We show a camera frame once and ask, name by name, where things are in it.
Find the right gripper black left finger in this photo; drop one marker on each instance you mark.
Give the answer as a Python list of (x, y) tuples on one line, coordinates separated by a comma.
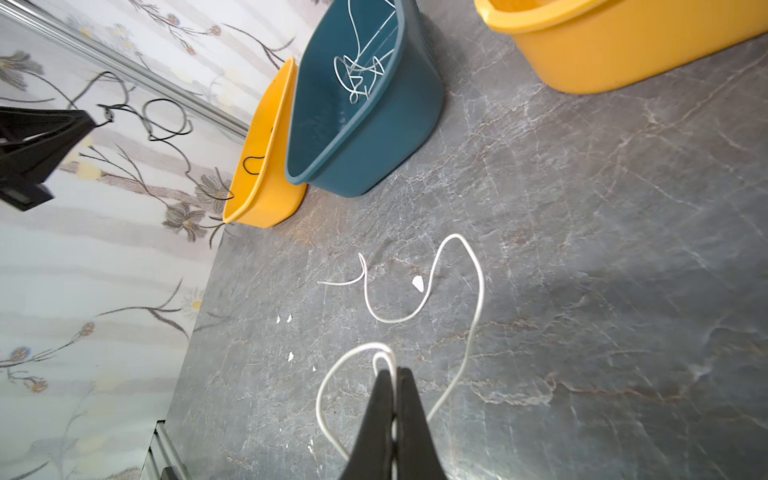
[(373, 453)]

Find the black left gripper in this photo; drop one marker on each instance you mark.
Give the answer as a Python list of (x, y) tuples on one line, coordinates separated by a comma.
[(34, 143)]

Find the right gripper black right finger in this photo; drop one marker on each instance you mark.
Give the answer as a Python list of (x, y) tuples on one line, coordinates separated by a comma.
[(415, 453)]

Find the white paper scrap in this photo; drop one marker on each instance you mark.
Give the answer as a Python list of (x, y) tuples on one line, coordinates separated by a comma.
[(418, 283)]

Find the left yellow plastic tray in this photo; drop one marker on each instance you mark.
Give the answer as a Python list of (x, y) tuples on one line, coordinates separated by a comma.
[(262, 197)]

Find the yellow plastic tray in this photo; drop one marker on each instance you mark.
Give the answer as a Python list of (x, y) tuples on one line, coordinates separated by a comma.
[(262, 197), (585, 47)]

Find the teal plastic tray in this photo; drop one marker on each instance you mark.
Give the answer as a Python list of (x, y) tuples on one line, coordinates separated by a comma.
[(368, 95)]

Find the right yellow plastic tray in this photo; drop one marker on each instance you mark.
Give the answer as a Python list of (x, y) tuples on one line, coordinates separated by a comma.
[(585, 47)]

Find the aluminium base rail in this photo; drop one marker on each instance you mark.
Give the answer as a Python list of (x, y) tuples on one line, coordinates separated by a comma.
[(162, 461)]

